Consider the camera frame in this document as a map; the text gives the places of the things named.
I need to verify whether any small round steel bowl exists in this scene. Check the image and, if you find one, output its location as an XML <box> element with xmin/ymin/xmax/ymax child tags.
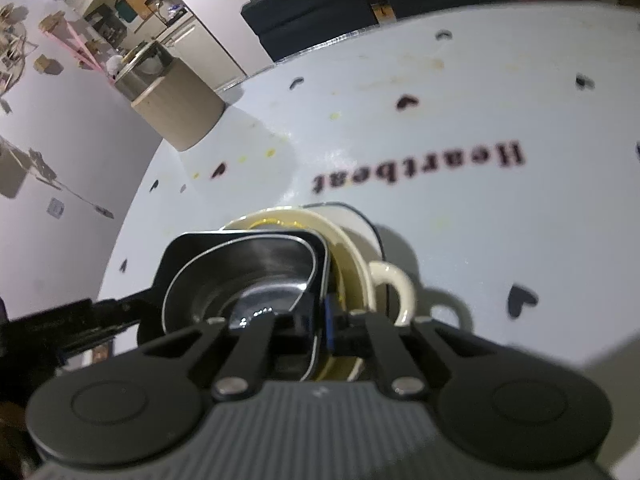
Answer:
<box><xmin>224</xmin><ymin>278</ymin><xmax>307</xmax><ymax>330</ymax></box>

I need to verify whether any cream two-handled ceramic bowl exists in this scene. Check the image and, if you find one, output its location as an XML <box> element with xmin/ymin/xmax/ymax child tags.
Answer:
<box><xmin>218</xmin><ymin>206</ymin><xmax>419</xmax><ymax>384</ymax></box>

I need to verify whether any pink hanging strap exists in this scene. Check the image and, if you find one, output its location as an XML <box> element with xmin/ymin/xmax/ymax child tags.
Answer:
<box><xmin>41</xmin><ymin>16</ymin><xmax>120</xmax><ymax>86</ymax></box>

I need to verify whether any left hand of person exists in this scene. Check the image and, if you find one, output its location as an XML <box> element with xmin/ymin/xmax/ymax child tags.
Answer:
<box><xmin>1</xmin><ymin>403</ymin><xmax>26</xmax><ymax>480</ymax></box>

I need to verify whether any orange phone on table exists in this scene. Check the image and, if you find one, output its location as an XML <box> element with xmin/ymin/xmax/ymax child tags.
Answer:
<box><xmin>90</xmin><ymin>340</ymin><xmax>113</xmax><ymax>364</ymax></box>

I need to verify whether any lemon pattern scalloped bowl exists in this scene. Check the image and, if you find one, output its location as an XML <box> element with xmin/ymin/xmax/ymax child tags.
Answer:
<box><xmin>245</xmin><ymin>209</ymin><xmax>361</xmax><ymax>312</ymax></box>

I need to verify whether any white kitchen cabinet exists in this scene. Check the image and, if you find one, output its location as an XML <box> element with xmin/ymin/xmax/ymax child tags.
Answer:
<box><xmin>157</xmin><ymin>14</ymin><xmax>246</xmax><ymax>91</ymax></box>

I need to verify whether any wall photo decoration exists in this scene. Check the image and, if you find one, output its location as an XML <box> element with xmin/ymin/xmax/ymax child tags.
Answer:
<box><xmin>0</xmin><ymin>2</ymin><xmax>38</xmax><ymax>115</ymax></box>

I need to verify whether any dark blue chair left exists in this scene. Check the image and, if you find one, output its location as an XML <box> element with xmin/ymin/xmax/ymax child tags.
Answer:
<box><xmin>241</xmin><ymin>0</ymin><xmax>378</xmax><ymax>62</ymax></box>

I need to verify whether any steel square tray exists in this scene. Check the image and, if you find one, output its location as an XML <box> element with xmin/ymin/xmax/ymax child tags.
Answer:
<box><xmin>150</xmin><ymin>228</ymin><xmax>332</xmax><ymax>384</ymax></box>
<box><xmin>160</xmin><ymin>235</ymin><xmax>321</xmax><ymax>380</ymax></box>

